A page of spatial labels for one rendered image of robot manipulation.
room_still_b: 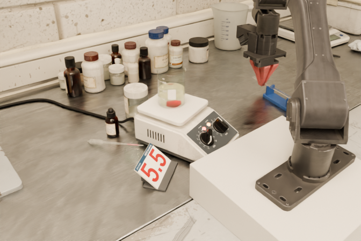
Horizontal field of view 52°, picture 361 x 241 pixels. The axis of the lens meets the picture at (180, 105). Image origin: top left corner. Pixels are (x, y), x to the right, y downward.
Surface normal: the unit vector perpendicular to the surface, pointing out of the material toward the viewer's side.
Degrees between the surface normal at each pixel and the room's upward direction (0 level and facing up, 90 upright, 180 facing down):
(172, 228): 0
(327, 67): 40
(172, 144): 90
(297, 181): 4
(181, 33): 90
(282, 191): 4
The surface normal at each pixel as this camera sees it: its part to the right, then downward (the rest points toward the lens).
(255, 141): 0.02, -0.84
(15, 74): 0.62, 0.38
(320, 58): 0.00, -0.37
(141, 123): -0.55, 0.40
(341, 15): -0.81, 0.33
